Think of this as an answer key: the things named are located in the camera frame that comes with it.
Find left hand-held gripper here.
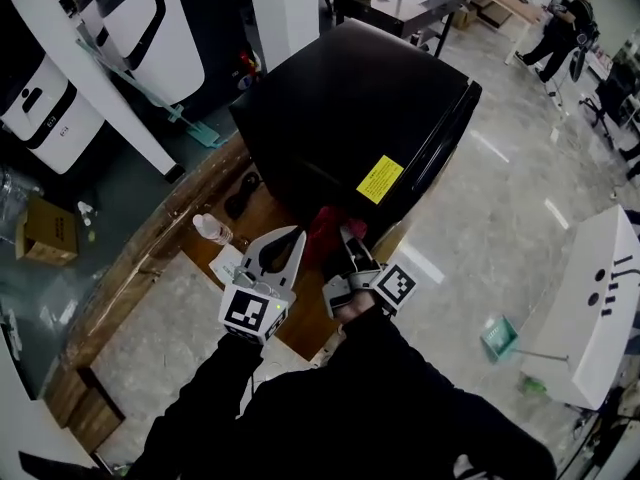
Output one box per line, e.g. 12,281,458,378
218,225,308,346

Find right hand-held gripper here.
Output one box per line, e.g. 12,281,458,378
322,225,418,320

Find red cloth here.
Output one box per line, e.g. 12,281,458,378
301,205,369,270

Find black mini fridge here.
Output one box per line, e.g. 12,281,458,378
228,17,484,249

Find person's right forearm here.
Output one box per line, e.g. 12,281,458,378
327,298,506,424

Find person's left forearm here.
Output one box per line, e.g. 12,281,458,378
144,331,267,464

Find white paper card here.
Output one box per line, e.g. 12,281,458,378
208,244,249,287

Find clear plastic water bottle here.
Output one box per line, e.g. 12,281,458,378
192,212,235,246

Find teal flat mop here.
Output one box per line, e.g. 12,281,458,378
75,37,230,151

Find teal dustpan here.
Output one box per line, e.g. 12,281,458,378
479,315,572,365

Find person's black top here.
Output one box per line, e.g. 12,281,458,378
124,362,559,480

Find red and blue item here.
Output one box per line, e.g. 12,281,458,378
236,49,262,92

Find green brush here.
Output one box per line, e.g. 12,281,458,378
518,374,549,397

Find brown cardboard box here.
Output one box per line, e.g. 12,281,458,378
14,196,81,268

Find white cabinet with black holes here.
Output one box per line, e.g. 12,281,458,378
519,203,640,412

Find white square column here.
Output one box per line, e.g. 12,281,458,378
244,0,321,75

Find black desk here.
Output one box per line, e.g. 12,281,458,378
331,0,464,60

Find white black standing machine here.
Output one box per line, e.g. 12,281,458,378
76,0,208,107
0,51,107,176

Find small cardboard box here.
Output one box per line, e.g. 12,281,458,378
451,4,479,32

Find clear plastic bag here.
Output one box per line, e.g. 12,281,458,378
0,164,45,245

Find white slanted beam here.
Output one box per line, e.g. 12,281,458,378
0,0,187,185

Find black office chair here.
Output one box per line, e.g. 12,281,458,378
578,59,640,150

